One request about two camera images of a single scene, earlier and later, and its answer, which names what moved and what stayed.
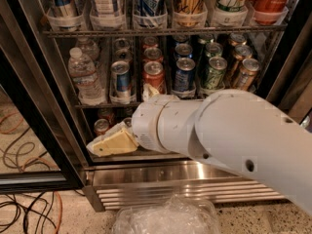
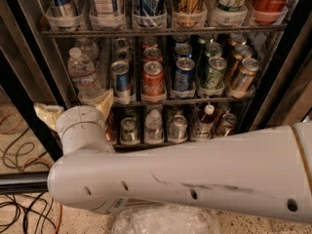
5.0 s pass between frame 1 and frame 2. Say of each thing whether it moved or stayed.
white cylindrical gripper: moved
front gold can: stayed
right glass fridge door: stayed
